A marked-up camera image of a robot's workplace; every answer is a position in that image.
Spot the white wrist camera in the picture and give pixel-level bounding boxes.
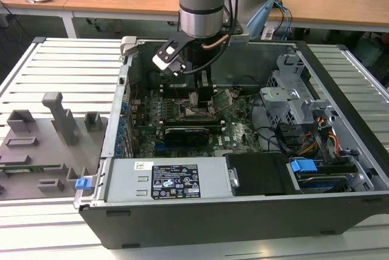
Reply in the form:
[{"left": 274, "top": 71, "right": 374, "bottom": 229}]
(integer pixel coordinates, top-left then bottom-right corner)
[{"left": 151, "top": 37, "right": 195, "bottom": 78}]

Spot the grey case latch handle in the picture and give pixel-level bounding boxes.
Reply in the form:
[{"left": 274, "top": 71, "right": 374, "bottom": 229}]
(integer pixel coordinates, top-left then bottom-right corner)
[{"left": 120, "top": 35, "right": 140, "bottom": 58}]

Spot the green RAM stick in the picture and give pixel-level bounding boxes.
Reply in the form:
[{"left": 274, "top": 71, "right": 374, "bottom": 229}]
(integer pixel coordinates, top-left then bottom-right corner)
[{"left": 0, "top": 164, "right": 61, "bottom": 173}]

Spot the CPU socket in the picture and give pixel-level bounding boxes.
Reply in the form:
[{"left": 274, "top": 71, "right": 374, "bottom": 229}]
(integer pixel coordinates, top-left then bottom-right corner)
[{"left": 178, "top": 98, "right": 219, "bottom": 123}]

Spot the blue disk carrier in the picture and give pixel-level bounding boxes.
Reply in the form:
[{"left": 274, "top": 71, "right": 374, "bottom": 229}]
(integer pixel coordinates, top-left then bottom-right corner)
[{"left": 290, "top": 158, "right": 318, "bottom": 181}]

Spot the white power adapter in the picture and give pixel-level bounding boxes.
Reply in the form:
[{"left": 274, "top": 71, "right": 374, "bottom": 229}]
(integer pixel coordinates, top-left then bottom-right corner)
[{"left": 261, "top": 25, "right": 276, "bottom": 41}]

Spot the blue plastic case latch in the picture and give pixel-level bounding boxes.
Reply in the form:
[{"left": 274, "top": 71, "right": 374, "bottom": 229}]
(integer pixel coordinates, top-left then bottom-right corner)
[{"left": 74, "top": 177, "right": 92, "bottom": 191}]

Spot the grey power supply unit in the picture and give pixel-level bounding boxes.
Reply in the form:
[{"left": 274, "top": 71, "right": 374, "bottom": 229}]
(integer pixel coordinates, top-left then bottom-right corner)
[{"left": 105, "top": 157, "right": 235, "bottom": 203}]

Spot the pale blue teach pendant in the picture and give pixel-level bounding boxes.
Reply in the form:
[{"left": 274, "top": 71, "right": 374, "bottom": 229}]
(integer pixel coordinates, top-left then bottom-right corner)
[{"left": 245, "top": 0, "right": 274, "bottom": 39}]

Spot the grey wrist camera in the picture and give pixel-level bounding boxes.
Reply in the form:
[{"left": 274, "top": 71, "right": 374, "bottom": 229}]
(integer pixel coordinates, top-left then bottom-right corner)
[{"left": 229, "top": 32, "right": 250, "bottom": 44}]

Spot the blue expansion slot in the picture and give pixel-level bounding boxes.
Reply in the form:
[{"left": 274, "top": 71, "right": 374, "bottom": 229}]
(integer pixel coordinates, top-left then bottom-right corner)
[{"left": 154, "top": 144, "right": 171, "bottom": 156}]

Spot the black PC case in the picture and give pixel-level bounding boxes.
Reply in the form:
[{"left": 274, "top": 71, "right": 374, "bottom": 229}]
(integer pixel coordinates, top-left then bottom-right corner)
[{"left": 74, "top": 35, "right": 389, "bottom": 250}]

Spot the yellow red wire bundle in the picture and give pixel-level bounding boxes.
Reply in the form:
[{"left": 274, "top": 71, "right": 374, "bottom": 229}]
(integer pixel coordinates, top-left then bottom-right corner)
[{"left": 299, "top": 132, "right": 340, "bottom": 156}]

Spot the green motherboard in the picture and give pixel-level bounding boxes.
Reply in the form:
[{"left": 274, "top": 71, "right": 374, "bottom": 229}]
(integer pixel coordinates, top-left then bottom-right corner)
[{"left": 129, "top": 85, "right": 265, "bottom": 157}]

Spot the hard disk drive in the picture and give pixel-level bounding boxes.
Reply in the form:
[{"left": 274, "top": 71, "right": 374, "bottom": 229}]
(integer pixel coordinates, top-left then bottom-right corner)
[{"left": 296, "top": 173, "right": 350, "bottom": 194}]

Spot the dark green chair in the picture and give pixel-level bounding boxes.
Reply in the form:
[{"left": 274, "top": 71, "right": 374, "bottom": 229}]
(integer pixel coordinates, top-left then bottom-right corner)
[{"left": 354, "top": 33, "right": 384, "bottom": 67}]

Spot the silver CPU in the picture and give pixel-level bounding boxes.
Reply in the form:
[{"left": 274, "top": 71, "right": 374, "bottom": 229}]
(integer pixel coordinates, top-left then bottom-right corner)
[{"left": 188, "top": 91, "right": 201, "bottom": 111}]

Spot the blue cable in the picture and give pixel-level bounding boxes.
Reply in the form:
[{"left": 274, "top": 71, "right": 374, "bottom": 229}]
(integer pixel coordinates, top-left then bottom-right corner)
[{"left": 273, "top": 0, "right": 293, "bottom": 42}]

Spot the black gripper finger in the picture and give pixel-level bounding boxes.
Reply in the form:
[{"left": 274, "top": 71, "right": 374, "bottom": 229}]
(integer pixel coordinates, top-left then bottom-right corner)
[{"left": 196, "top": 70, "right": 214, "bottom": 112}]

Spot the black graphics card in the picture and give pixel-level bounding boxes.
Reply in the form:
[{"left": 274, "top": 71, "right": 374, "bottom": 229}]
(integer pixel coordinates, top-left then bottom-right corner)
[{"left": 164, "top": 126, "right": 210, "bottom": 147}]

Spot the black plastic shroud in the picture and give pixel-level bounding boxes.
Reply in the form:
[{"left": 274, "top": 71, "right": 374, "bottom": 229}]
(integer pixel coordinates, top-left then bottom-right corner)
[{"left": 226, "top": 152, "right": 301, "bottom": 197}]

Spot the grey parts rack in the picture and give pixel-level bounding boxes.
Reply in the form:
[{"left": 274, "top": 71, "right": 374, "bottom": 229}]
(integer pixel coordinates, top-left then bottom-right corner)
[{"left": 0, "top": 91, "right": 109, "bottom": 200}]

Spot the metal drive cage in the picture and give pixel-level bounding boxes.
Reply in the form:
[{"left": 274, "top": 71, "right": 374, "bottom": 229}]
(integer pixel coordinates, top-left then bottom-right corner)
[{"left": 260, "top": 53, "right": 338, "bottom": 127}]

